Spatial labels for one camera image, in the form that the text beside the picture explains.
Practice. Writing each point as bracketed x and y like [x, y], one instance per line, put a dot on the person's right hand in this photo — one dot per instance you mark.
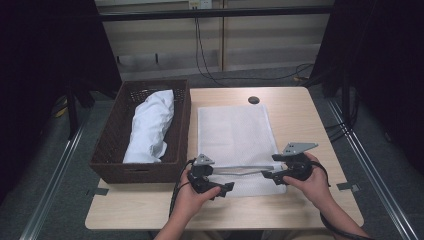
[316, 186]

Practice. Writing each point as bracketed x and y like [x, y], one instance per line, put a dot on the person's left hand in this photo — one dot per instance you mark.
[191, 203]

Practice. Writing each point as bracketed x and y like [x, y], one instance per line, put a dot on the black curtain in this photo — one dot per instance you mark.
[50, 66]
[383, 66]

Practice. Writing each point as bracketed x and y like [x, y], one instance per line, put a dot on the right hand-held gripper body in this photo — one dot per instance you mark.
[296, 165]

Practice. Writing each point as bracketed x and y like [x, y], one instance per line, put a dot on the metal floor rail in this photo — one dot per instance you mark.
[373, 173]
[53, 186]

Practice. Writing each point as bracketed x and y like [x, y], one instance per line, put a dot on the white mesh laundry bag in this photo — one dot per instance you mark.
[235, 133]

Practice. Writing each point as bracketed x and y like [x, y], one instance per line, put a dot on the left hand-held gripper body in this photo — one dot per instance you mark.
[200, 175]

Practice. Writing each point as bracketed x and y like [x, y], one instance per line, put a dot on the white wall outlet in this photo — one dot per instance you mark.
[200, 4]

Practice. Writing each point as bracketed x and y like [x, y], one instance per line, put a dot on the white garment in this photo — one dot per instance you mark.
[150, 130]

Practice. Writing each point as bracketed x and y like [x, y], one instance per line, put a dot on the black stand leg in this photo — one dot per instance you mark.
[71, 113]

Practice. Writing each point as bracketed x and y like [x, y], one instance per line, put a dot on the brown woven basket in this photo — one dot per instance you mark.
[111, 140]

